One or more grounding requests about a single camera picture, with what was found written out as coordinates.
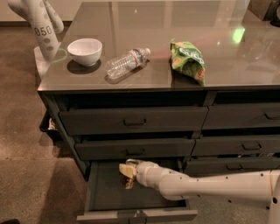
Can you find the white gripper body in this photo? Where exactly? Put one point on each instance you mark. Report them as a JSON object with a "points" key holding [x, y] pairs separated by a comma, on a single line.
{"points": [[144, 172]]}

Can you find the orange soda can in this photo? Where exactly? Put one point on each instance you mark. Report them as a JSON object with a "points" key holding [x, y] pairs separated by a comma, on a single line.
{"points": [[127, 182]]}

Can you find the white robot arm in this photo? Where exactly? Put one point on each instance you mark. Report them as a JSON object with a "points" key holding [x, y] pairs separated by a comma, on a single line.
{"points": [[261, 188]]}

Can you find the open bottom left drawer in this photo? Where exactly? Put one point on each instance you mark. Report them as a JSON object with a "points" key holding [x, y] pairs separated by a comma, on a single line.
{"points": [[108, 202]]}

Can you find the middle left drawer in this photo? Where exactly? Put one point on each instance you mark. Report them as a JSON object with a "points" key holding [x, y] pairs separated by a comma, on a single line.
{"points": [[139, 148]]}

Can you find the bottom right drawer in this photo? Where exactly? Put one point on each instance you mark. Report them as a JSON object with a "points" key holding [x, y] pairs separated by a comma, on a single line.
{"points": [[231, 165]]}

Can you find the top left drawer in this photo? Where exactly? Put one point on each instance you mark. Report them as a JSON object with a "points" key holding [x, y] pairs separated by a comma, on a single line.
{"points": [[132, 120]]}

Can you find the dark grey drawer cabinet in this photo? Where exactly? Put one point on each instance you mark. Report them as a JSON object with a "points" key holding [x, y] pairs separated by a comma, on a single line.
{"points": [[241, 55]]}

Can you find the middle right drawer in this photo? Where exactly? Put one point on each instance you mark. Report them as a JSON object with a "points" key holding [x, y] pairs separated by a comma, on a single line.
{"points": [[227, 145]]}

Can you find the top right drawer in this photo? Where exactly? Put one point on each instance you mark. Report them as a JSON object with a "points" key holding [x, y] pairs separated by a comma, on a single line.
{"points": [[239, 116]]}

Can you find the black bin beside cabinet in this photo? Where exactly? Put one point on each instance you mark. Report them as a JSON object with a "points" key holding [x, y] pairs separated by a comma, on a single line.
{"points": [[46, 127]]}

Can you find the clear plastic water bottle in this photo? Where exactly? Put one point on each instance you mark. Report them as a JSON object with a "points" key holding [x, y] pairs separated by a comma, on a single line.
{"points": [[121, 65]]}

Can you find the green snack bag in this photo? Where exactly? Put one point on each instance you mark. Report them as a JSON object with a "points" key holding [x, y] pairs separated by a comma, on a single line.
{"points": [[187, 59]]}

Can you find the white ceramic bowl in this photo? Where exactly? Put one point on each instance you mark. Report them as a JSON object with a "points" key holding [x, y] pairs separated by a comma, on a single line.
{"points": [[85, 51]]}

